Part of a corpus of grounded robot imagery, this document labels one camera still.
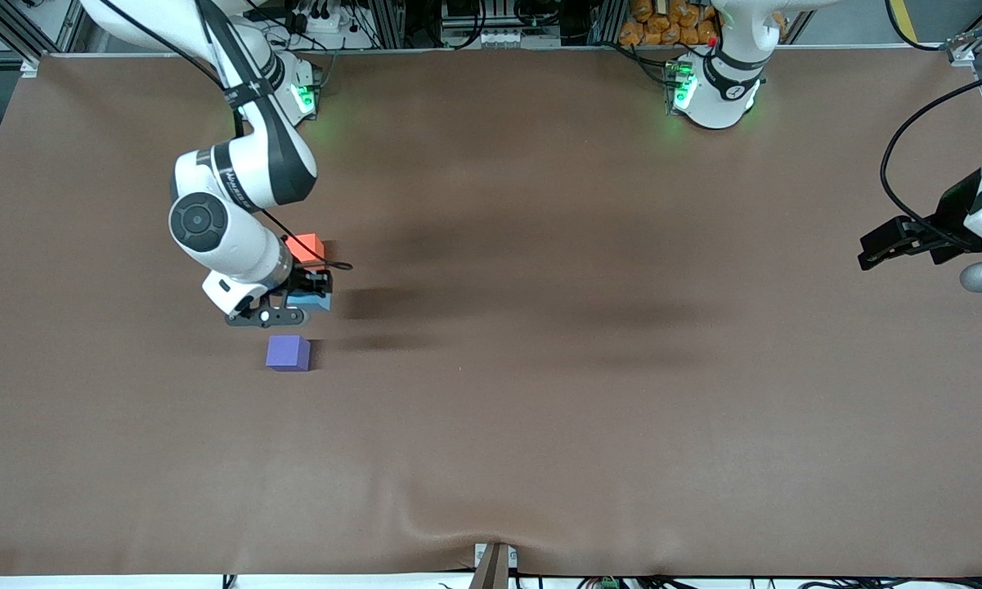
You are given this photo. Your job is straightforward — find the white rail mounted device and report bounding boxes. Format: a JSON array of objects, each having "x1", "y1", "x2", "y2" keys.
[{"x1": 440, "y1": 25, "x2": 563, "y2": 50}]

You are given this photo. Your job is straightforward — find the white power strip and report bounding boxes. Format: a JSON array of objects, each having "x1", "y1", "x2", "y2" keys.
[{"x1": 288, "y1": 0, "x2": 354, "y2": 35}]

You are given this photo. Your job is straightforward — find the orange foam block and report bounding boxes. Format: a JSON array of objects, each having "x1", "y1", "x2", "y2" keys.
[{"x1": 285, "y1": 233, "x2": 326, "y2": 272}]

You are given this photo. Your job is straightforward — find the orange packaged goods pile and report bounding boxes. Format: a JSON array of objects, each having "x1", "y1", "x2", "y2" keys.
[{"x1": 619, "y1": 0, "x2": 722, "y2": 47}]

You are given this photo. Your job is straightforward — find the purple foam block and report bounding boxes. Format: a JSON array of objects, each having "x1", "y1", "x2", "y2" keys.
[{"x1": 266, "y1": 335, "x2": 312, "y2": 372}]

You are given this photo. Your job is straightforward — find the brown table cloth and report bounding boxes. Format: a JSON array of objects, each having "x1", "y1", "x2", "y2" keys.
[{"x1": 0, "y1": 47, "x2": 982, "y2": 578}]

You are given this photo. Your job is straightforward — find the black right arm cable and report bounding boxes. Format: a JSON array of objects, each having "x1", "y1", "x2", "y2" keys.
[{"x1": 96, "y1": 0, "x2": 354, "y2": 272}]

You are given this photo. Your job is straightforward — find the brown camera mount post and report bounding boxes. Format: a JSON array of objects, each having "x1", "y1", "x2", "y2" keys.
[{"x1": 473, "y1": 542, "x2": 519, "y2": 589}]

